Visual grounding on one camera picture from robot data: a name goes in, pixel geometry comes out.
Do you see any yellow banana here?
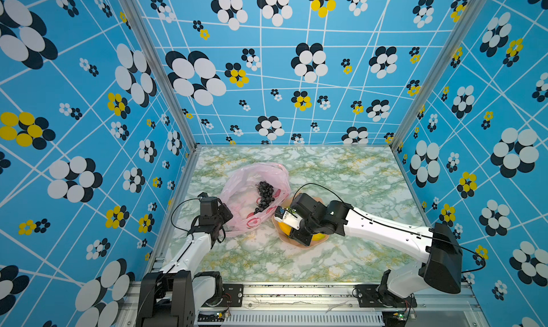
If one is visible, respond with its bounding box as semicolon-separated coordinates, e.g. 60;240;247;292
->
278;222;326;241

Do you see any pink wavy plate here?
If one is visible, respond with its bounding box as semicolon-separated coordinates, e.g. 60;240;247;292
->
271;215;329;249

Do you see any pink plastic bag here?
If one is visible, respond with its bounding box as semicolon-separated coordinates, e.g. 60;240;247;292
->
220;163;291;238

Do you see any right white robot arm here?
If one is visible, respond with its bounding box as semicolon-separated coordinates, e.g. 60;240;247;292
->
275;194;463;307

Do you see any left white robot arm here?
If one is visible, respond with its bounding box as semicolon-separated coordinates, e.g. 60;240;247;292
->
135;193;233;327

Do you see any black grape bunch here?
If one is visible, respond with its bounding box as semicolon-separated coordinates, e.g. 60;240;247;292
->
254;181;275;214

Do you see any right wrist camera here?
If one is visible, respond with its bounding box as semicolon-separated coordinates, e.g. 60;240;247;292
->
274;206;302;230

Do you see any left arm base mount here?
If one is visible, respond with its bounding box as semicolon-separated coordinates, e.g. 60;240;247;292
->
203;284;244;308

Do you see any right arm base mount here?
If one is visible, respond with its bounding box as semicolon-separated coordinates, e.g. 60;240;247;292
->
352;284;418;308

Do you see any aluminium front rail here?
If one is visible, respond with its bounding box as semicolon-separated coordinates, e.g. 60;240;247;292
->
115;280;489;327

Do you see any left corner aluminium post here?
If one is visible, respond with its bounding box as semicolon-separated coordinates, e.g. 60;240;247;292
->
119;0;197;154

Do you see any corner aluminium post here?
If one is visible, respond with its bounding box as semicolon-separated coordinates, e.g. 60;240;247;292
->
119;0;197;154
390;0;487;152

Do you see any right corner aluminium post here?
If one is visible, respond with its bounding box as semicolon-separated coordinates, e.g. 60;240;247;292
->
390;0;487;152

